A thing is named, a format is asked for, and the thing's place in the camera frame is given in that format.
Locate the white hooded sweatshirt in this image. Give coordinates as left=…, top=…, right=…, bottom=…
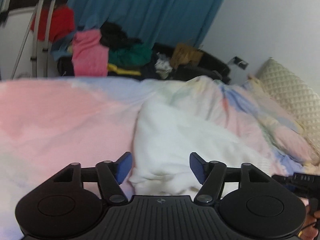
left=129, top=101, right=257, bottom=197

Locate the black clothes pile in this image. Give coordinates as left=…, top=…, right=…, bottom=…
left=99, top=21, right=143, bottom=51

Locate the person's right hand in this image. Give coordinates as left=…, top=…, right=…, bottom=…
left=298, top=197, right=319, bottom=240

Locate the pastel pillow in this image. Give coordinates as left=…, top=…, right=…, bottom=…
left=242, top=77, right=319, bottom=165

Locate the pastel pink blue bed quilt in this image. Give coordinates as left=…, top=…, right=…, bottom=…
left=1, top=76, right=319, bottom=239

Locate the yellow garment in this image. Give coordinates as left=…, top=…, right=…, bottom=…
left=107, top=63, right=141, bottom=76

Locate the pink garment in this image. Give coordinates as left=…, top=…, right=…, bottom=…
left=72, top=29, right=108, bottom=77

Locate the black sofa bench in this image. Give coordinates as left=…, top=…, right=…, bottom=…
left=151, top=42, right=232, bottom=85

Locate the green garment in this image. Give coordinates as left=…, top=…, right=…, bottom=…
left=108, top=43, right=152, bottom=69

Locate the white patterned garment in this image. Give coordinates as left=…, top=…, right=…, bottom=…
left=155, top=53, right=172, bottom=80

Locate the brown paper bag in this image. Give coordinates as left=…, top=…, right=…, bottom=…
left=170, top=43, right=203, bottom=69

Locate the red garment on stand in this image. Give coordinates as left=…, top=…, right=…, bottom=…
left=38, top=5, right=75, bottom=43

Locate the white garment steamer stand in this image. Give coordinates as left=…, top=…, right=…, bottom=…
left=10, top=0, right=59, bottom=81

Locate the blue curtain right panel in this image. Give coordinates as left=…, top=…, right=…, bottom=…
left=67, top=0, right=223, bottom=47

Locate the wall socket with charger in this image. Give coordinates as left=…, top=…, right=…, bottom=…
left=228, top=56, right=248, bottom=70

